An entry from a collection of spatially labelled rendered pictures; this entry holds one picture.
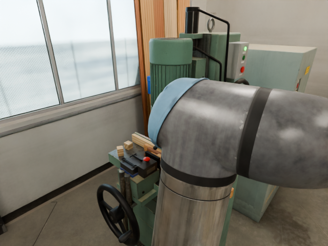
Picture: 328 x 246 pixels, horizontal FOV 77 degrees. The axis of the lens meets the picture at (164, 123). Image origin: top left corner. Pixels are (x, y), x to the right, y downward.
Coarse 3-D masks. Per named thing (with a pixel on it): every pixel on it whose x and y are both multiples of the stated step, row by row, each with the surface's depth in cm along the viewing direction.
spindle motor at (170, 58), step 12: (156, 48) 78; (168, 48) 76; (180, 48) 77; (192, 48) 83; (156, 60) 80; (168, 60) 78; (180, 60) 79; (156, 72) 83; (168, 72) 80; (180, 72) 81; (156, 84) 85; (156, 96) 87
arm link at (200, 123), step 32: (160, 96) 28; (192, 96) 26; (224, 96) 24; (256, 96) 23; (160, 128) 28; (192, 128) 25; (224, 128) 23; (256, 128) 21; (192, 160) 26; (224, 160) 24; (160, 192) 31; (192, 192) 27; (224, 192) 28; (160, 224) 31; (192, 224) 28
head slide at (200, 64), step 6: (192, 60) 89; (198, 60) 89; (204, 60) 92; (192, 66) 90; (198, 66) 90; (204, 66) 94; (192, 72) 91; (198, 72) 92; (204, 72) 95; (198, 78) 93
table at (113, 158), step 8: (136, 144) 125; (112, 152) 118; (128, 152) 118; (136, 152) 118; (144, 152) 118; (112, 160) 116; (120, 160) 111; (152, 192) 94; (136, 200) 91; (144, 200) 90
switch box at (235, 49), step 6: (234, 42) 95; (240, 42) 95; (246, 42) 96; (228, 48) 96; (234, 48) 94; (240, 48) 93; (246, 48) 97; (228, 54) 97; (234, 54) 95; (240, 54) 94; (246, 54) 99; (228, 60) 98; (234, 60) 96; (240, 60) 96; (228, 66) 98; (234, 66) 97; (240, 66) 98; (228, 72) 99; (234, 72) 97; (240, 72) 100; (234, 78) 98
